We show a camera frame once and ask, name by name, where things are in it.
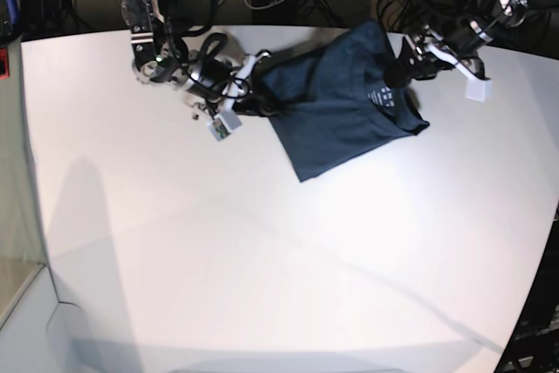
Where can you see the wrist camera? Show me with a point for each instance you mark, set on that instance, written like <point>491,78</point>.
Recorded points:
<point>223,124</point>
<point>479,90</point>

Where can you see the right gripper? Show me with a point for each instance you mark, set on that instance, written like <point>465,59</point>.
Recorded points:
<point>210,81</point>

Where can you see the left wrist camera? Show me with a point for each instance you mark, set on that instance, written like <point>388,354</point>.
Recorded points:
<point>479,90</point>

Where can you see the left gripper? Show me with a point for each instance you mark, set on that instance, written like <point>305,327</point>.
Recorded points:
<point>448,39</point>

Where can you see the blue handled tool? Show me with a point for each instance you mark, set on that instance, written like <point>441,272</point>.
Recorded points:
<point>13,11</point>

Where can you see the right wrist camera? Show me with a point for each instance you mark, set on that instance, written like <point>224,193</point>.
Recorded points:
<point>223,124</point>

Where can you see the red black device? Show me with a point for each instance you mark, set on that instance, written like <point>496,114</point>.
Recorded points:
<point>4,64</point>

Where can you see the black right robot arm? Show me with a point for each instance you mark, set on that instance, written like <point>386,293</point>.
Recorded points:
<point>194,35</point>

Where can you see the dark blue t-shirt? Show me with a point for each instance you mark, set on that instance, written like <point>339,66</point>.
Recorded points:
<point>334,104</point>

